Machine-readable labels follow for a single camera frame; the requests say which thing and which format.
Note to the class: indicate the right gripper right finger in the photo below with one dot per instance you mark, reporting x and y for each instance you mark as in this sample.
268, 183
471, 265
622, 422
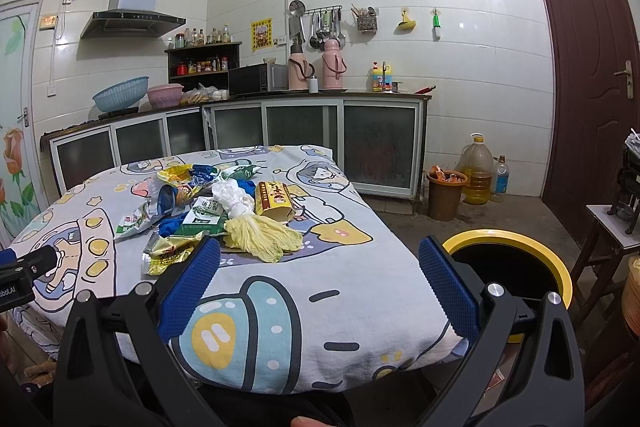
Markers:
459, 300

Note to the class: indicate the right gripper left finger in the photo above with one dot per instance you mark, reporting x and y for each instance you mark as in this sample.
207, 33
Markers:
182, 285

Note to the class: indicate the gold foil wrapper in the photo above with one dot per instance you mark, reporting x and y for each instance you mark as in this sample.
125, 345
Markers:
160, 252

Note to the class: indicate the blue glove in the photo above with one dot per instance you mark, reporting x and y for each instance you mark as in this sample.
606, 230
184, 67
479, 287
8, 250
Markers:
169, 225
248, 186

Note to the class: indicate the blue cartoon snack bag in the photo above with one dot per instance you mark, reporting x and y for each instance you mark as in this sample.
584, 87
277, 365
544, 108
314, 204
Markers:
174, 199

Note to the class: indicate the yellow snack bag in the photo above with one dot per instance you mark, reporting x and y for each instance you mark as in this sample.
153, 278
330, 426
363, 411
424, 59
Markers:
176, 175

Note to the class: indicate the blue snack wrapper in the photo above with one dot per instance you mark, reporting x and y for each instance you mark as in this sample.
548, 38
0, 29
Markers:
202, 175

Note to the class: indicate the yellow red paper box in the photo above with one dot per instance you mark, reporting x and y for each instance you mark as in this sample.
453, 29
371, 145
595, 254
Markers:
273, 201

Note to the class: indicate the green white milk carton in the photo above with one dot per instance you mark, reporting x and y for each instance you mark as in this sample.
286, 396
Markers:
240, 170

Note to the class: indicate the yellow rim trash bin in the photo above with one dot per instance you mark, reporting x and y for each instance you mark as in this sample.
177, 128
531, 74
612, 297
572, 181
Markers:
524, 267

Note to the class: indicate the kitchen counter cabinet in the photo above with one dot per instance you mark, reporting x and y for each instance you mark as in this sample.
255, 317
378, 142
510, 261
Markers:
378, 140

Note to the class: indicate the floral glass door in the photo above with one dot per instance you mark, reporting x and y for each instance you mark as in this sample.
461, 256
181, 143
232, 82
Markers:
22, 195

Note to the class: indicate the brown waste bucket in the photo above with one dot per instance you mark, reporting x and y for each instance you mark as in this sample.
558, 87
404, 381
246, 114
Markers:
444, 193

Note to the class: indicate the blue label water bottle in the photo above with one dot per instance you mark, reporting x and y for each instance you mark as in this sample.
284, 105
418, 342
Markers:
500, 179

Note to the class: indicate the cartoon print tablecloth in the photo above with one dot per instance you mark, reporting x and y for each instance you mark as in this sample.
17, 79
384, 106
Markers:
349, 307

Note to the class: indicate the large cooking oil jug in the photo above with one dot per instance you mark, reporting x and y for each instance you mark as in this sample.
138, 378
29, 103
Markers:
476, 162

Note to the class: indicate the small side table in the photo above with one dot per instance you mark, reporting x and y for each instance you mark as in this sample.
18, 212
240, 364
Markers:
609, 240

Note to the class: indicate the blue plastic basket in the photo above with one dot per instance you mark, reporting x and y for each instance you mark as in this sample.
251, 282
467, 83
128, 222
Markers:
121, 95

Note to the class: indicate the pink plastic basin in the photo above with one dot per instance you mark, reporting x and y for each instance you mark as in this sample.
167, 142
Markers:
168, 95

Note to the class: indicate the bagged food on counter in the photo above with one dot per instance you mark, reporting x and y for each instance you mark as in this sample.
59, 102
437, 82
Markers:
202, 94

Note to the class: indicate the black spice shelf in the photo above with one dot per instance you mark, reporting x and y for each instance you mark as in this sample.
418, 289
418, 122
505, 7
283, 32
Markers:
206, 66

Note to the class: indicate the yellow detergent bottles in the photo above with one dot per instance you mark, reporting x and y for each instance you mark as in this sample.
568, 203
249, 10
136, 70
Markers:
381, 77

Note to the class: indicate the black microwave oven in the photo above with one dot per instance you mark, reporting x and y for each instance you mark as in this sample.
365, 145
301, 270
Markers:
258, 79

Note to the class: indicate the small white jar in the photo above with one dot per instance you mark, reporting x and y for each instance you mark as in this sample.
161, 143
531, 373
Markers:
313, 85

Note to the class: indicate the pink thermos left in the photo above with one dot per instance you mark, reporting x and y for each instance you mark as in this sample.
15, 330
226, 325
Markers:
299, 69

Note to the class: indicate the pink thermos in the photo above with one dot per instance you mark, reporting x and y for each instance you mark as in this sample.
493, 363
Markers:
333, 65
299, 69

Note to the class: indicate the pink thermos right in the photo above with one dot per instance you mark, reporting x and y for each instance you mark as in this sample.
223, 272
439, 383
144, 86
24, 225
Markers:
333, 65

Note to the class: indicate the dark red door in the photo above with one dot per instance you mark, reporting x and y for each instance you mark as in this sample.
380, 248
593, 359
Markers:
596, 103

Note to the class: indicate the range hood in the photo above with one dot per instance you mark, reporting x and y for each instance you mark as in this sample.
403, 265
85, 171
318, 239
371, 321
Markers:
130, 18

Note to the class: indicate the chopstick holder basket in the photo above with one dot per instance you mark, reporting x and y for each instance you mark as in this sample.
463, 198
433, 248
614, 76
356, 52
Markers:
366, 19

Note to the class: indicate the hanging utensil rack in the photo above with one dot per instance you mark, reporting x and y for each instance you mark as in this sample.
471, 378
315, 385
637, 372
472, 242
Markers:
315, 27

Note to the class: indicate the green wall brush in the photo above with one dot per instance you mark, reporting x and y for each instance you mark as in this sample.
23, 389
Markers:
436, 26

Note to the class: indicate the yellow wall hook holder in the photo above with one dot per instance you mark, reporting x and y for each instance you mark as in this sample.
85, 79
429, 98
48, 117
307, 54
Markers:
406, 23

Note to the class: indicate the yellow wall poster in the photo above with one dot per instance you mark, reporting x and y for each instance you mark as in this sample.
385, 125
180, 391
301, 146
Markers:
261, 34

